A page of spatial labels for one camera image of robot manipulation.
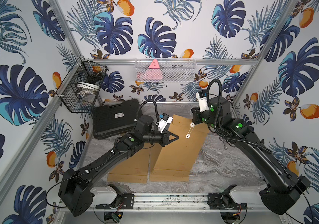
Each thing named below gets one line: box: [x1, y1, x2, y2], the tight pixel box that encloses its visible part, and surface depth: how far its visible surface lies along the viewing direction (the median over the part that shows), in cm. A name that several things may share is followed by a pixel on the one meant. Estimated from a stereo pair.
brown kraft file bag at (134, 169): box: [107, 142, 151, 184], surface depth 84 cm
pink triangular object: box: [139, 58, 163, 80], surface depth 92 cm
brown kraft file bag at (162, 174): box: [149, 143, 190, 182], surface depth 83 cm
